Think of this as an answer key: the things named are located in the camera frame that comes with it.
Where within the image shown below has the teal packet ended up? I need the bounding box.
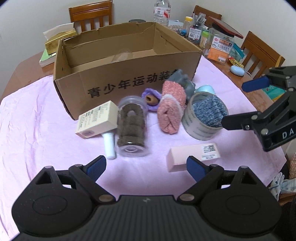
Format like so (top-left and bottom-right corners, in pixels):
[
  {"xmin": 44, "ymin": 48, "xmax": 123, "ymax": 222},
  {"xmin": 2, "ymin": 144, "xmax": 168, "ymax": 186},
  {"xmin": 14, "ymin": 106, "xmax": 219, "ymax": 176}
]
[{"xmin": 230, "ymin": 43, "xmax": 244, "ymax": 62}]

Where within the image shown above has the wooden chair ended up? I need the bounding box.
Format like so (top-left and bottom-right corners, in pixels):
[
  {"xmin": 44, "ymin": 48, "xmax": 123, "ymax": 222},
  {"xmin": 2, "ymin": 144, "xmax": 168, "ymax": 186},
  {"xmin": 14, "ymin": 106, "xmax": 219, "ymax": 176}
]
[
  {"xmin": 69, "ymin": 1, "xmax": 113, "ymax": 32},
  {"xmin": 241, "ymin": 31, "xmax": 285, "ymax": 78},
  {"xmin": 193, "ymin": 5, "xmax": 222, "ymax": 27}
]

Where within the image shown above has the ink bottle with label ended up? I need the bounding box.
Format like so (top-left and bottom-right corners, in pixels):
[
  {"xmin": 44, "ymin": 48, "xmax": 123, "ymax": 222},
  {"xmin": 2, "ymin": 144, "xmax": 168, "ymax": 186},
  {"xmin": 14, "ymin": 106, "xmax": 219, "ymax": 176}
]
[{"xmin": 188, "ymin": 13, "xmax": 206, "ymax": 44}]

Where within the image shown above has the pink rectangular box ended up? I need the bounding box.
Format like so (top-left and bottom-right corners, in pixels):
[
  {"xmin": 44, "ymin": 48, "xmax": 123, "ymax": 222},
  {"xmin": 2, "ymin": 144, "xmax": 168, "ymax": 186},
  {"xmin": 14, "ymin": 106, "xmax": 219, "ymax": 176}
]
[{"xmin": 166, "ymin": 143, "xmax": 221, "ymax": 172}]

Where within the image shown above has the blue sock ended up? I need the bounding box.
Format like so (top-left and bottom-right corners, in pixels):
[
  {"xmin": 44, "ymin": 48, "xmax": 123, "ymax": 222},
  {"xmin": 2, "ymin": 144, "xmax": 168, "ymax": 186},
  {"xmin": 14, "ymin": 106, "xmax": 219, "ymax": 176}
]
[{"xmin": 193, "ymin": 95, "xmax": 228, "ymax": 128}]

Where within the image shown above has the yellow cap bottle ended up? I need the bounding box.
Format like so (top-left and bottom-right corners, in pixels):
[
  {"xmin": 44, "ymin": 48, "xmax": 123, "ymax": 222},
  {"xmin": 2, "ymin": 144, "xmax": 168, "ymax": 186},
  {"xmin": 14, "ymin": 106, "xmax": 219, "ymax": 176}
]
[{"xmin": 182, "ymin": 16, "xmax": 193, "ymax": 36}]

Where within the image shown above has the green cap toothpick jar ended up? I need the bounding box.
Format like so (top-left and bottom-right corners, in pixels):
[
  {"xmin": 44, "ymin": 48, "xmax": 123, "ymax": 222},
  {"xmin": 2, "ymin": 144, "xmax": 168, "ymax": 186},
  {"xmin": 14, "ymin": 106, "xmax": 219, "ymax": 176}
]
[{"xmin": 199, "ymin": 31, "xmax": 209, "ymax": 49}]

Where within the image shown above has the large jar orange label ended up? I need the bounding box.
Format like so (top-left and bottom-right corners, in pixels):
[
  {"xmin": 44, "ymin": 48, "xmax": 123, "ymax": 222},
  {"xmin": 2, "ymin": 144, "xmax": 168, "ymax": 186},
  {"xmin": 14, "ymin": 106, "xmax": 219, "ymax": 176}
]
[{"xmin": 205, "ymin": 27, "xmax": 234, "ymax": 64}]

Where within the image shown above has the grey dog squeeze toy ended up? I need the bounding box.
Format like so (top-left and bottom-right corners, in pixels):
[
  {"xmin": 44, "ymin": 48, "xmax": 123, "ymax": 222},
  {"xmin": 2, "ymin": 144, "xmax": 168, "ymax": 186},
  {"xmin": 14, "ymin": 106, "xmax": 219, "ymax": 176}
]
[{"xmin": 168, "ymin": 69, "xmax": 196, "ymax": 103}]

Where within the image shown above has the white tube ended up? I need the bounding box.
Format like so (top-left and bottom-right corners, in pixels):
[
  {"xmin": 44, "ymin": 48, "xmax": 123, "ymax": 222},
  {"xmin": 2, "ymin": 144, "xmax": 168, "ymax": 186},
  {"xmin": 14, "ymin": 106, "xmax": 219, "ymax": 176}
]
[{"xmin": 102, "ymin": 132, "xmax": 116, "ymax": 160}]

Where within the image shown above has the red notebook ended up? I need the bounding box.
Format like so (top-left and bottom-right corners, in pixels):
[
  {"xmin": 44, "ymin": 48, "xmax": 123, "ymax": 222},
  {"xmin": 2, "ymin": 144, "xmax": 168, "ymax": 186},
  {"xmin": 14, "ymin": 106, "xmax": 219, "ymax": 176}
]
[{"xmin": 212, "ymin": 18, "xmax": 244, "ymax": 39}]

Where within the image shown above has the wooden chair far middle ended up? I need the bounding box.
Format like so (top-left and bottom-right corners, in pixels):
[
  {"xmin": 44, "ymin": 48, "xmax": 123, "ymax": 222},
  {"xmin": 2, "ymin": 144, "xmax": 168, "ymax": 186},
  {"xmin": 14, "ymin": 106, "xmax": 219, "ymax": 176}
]
[{"xmin": 193, "ymin": 5, "xmax": 222, "ymax": 27}]

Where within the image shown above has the clear water bottle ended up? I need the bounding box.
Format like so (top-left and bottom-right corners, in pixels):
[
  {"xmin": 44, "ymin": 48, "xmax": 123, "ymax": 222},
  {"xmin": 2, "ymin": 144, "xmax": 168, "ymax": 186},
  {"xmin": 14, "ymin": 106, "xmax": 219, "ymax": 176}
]
[{"xmin": 154, "ymin": 0, "xmax": 171, "ymax": 26}]

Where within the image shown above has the light blue round gadget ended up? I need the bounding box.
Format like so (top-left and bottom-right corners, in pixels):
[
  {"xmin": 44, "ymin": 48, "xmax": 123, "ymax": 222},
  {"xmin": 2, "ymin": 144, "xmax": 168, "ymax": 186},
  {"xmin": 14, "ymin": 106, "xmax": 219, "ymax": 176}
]
[{"xmin": 195, "ymin": 85, "xmax": 216, "ymax": 95}]

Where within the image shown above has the gold tissue box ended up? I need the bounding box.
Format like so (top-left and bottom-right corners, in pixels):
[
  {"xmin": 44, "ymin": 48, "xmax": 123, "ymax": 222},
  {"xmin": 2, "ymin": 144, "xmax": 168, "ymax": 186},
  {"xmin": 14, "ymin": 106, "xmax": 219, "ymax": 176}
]
[{"xmin": 43, "ymin": 23, "xmax": 77, "ymax": 55}]

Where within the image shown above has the cream product box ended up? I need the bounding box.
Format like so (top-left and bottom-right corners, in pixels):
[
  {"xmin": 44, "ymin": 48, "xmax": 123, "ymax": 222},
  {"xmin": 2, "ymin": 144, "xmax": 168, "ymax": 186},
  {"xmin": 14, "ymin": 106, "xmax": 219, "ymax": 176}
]
[{"xmin": 75, "ymin": 101, "xmax": 118, "ymax": 138}]

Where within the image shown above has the large cardboard box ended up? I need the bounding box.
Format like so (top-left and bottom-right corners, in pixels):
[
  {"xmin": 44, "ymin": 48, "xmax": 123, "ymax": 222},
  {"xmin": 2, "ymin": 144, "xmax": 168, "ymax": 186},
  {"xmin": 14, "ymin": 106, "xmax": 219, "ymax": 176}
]
[{"xmin": 53, "ymin": 22, "xmax": 202, "ymax": 120}]

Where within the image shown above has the white blue cloth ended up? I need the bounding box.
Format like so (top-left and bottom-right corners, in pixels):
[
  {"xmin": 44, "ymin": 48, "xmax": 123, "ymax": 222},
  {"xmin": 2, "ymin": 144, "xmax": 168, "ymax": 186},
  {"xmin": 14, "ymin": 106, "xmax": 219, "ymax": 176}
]
[{"xmin": 268, "ymin": 172, "xmax": 296, "ymax": 201}]

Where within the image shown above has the green wipes pack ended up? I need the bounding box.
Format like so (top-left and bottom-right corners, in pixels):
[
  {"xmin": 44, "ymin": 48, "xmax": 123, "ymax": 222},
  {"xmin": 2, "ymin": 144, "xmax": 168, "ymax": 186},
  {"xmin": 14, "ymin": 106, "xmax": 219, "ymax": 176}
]
[{"xmin": 262, "ymin": 85, "xmax": 285, "ymax": 102}]

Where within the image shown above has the pink sock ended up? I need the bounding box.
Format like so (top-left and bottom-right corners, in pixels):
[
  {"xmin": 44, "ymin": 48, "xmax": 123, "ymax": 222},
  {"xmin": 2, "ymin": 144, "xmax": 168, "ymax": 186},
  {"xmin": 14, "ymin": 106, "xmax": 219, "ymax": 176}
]
[{"xmin": 157, "ymin": 80, "xmax": 186, "ymax": 135}]

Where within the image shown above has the pink table cloth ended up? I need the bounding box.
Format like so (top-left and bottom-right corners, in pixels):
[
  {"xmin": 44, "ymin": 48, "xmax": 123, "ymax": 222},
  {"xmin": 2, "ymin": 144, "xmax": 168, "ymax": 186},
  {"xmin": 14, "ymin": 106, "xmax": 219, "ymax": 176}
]
[{"xmin": 0, "ymin": 55, "xmax": 287, "ymax": 241}]

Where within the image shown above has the jar of brown scrunchies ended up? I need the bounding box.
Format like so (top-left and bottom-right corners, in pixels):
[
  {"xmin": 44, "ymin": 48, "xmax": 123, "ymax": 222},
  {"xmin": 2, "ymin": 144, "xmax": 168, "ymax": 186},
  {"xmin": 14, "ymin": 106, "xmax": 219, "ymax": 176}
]
[{"xmin": 115, "ymin": 95, "xmax": 149, "ymax": 157}]

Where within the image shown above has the gold chain ornament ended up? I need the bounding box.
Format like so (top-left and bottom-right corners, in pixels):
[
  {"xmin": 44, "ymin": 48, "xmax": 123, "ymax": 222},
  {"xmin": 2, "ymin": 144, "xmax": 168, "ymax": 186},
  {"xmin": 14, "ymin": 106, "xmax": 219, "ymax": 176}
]
[{"xmin": 228, "ymin": 57, "xmax": 244, "ymax": 69}]

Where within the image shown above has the purple crochet flower keychain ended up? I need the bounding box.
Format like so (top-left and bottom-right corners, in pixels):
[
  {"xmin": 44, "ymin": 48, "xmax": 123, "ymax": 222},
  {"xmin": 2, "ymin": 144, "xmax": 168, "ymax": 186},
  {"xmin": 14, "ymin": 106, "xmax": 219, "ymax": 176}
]
[{"xmin": 142, "ymin": 88, "xmax": 162, "ymax": 112}]

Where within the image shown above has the wooden chair far left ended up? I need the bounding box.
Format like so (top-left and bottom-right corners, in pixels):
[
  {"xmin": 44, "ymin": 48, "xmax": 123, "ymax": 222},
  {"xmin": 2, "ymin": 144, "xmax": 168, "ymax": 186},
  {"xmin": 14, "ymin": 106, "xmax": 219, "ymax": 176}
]
[{"xmin": 69, "ymin": 1, "xmax": 113, "ymax": 32}]

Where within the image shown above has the green white book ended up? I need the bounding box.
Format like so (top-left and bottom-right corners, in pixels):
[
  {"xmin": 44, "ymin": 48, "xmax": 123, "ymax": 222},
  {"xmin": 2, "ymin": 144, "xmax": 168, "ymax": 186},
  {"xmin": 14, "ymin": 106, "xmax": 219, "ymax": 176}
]
[{"xmin": 39, "ymin": 49, "xmax": 56, "ymax": 68}]

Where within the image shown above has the light blue egg device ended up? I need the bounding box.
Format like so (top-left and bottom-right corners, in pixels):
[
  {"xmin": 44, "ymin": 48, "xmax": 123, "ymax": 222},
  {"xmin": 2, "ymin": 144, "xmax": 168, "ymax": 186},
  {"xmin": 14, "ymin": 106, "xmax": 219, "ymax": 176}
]
[{"xmin": 230, "ymin": 65, "xmax": 245, "ymax": 77}]

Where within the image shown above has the wooden chair right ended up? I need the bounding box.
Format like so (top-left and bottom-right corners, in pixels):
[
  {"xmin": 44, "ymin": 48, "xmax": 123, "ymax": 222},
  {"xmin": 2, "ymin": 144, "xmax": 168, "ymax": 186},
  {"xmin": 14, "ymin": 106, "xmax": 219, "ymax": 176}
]
[{"xmin": 241, "ymin": 31, "xmax": 285, "ymax": 78}]

